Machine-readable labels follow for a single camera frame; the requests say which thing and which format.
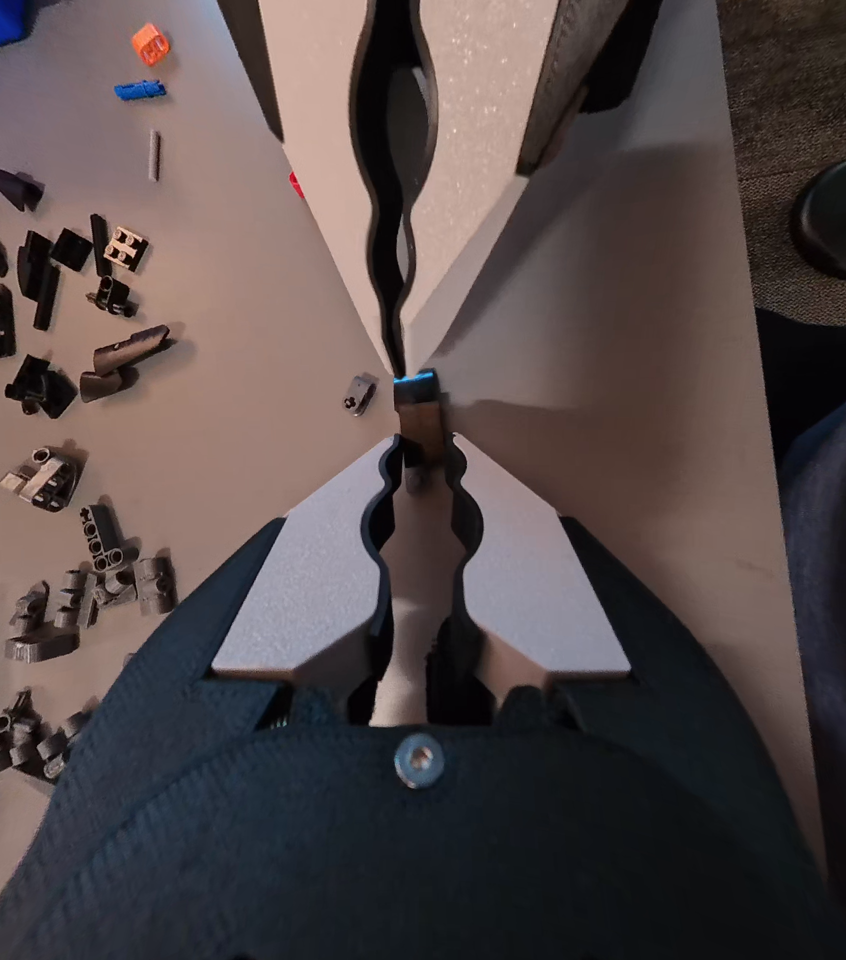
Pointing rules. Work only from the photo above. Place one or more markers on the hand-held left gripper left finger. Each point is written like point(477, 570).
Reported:
point(303, 592)

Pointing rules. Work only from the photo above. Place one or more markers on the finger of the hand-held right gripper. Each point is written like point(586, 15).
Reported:
point(483, 112)
point(318, 150)

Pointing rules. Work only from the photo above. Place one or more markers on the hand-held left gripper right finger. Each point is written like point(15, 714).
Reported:
point(543, 592)

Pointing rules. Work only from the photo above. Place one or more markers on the black plate assembly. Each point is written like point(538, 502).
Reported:
point(423, 431)

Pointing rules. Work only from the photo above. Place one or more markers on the scattered red lego pins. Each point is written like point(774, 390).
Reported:
point(297, 185)

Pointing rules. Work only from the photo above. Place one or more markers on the grey lego axle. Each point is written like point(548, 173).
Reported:
point(154, 156)

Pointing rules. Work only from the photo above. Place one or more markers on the blue lego pin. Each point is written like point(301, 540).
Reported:
point(139, 90)

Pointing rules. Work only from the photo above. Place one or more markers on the orange lego piece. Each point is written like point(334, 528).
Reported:
point(151, 45)

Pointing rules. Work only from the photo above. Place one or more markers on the small dark grey lego connector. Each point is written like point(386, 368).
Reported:
point(361, 394)

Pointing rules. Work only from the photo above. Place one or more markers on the pile of black lego pieces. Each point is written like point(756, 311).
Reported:
point(40, 300)

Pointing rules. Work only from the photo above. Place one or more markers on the pile of dark grey pieces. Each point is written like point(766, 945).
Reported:
point(70, 592)

